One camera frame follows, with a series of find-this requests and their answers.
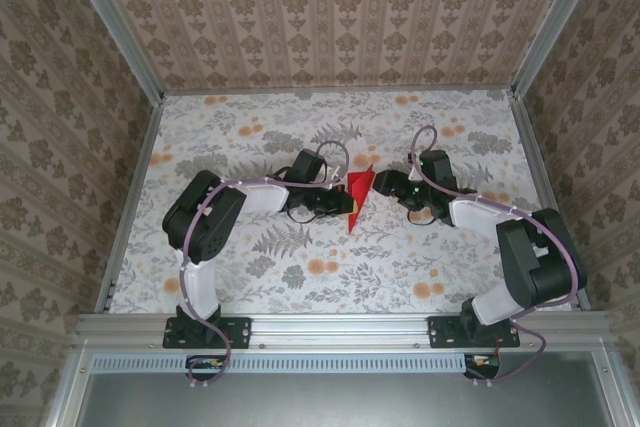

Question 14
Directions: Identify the aluminium frame post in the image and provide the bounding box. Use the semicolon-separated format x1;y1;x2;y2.
512;0;609;98
58;0;166;101

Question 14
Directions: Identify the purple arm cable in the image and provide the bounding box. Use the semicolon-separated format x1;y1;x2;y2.
178;140;351;389
409;125;587;386

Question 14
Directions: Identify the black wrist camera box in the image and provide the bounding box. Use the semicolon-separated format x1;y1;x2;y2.
291;149;327;183
418;149;454;183

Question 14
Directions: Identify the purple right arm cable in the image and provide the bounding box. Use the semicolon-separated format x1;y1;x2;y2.
409;125;587;386

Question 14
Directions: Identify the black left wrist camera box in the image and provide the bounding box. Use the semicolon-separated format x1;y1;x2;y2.
291;149;327;183

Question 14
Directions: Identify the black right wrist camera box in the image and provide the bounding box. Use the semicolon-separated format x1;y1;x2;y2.
418;149;454;183

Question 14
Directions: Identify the red paper sheet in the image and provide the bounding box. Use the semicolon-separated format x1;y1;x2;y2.
346;165;376;236

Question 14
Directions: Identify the black electronics board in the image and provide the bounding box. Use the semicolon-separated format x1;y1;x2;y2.
462;354;501;381
185;354;226;382

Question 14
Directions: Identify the white slotted cable duct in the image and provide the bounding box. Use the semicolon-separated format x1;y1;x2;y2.
92;352;501;374

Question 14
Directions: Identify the wide aluminium frame rail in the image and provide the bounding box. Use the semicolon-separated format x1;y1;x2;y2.
74;311;615;351

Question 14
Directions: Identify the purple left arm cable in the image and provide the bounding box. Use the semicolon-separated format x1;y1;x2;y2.
178;140;351;389

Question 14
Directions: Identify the grey metal panel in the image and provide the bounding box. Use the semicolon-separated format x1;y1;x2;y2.
77;371;614;427

